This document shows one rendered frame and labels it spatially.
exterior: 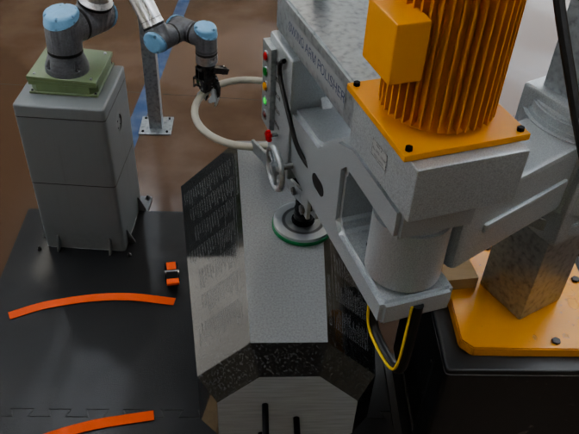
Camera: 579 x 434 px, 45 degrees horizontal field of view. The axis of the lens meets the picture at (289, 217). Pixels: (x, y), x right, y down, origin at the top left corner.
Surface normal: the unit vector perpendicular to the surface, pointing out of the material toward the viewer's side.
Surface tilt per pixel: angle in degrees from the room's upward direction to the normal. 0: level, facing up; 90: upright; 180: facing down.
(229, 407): 90
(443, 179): 90
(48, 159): 90
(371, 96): 0
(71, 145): 90
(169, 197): 0
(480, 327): 0
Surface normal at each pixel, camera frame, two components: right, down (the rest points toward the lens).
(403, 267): -0.22, 0.63
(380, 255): -0.75, 0.40
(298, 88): 0.33, 0.63
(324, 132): 0.02, -0.80
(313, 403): 0.04, 0.65
